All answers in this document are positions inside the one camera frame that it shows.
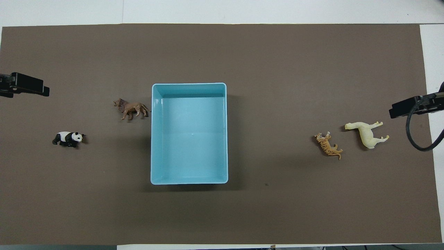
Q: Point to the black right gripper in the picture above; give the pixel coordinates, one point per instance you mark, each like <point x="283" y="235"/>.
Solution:
<point x="432" y="102"/>

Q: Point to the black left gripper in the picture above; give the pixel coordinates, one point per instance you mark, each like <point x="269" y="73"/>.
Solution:
<point x="5" y="85"/>

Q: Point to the cream horse toy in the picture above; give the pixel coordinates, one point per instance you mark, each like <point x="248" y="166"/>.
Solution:
<point x="367" y="136"/>

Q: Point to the black and white panda toy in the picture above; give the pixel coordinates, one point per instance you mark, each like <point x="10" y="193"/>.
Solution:
<point x="67" y="138"/>

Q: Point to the orange striped tiger toy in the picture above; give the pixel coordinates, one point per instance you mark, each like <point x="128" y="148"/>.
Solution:
<point x="327" y="146"/>

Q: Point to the brown lion toy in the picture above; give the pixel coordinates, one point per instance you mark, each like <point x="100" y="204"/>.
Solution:
<point x="133" y="108"/>

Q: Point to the light blue storage box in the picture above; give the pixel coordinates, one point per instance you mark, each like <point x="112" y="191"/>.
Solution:
<point x="189" y="146"/>

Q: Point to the brown table mat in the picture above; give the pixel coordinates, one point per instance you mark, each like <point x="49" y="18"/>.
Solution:
<point x="242" y="52"/>

